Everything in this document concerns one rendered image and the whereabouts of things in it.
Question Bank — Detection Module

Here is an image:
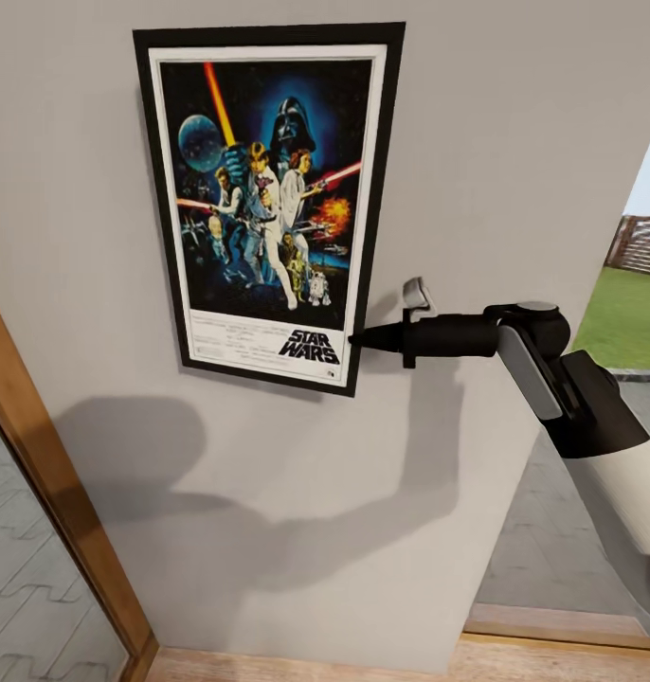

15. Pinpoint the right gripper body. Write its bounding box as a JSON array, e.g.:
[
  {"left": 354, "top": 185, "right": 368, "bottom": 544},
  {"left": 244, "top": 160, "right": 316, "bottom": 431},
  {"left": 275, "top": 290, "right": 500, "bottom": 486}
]
[{"left": 401, "top": 308, "right": 465, "bottom": 368}]

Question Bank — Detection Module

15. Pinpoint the poster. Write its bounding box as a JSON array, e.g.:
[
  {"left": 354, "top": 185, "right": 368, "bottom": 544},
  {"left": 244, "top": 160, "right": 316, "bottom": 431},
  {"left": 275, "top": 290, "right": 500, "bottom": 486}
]
[{"left": 133, "top": 22, "right": 406, "bottom": 398}]

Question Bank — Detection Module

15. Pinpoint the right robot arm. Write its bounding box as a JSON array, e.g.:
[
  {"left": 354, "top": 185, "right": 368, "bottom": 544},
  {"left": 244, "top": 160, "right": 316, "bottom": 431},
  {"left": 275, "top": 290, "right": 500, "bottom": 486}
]
[{"left": 348, "top": 276, "right": 650, "bottom": 614}]

